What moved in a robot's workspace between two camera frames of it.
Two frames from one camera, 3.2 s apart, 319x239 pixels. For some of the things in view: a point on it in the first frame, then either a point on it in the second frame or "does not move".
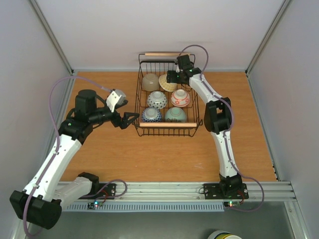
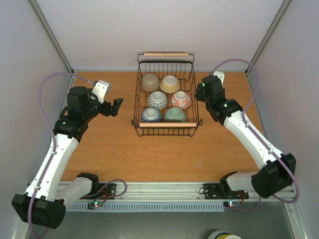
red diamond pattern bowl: x=157 y=100 does not move
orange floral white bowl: x=180 y=98 does not move
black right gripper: x=170 y=76 → x=200 y=92
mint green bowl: x=175 y=115 does not move
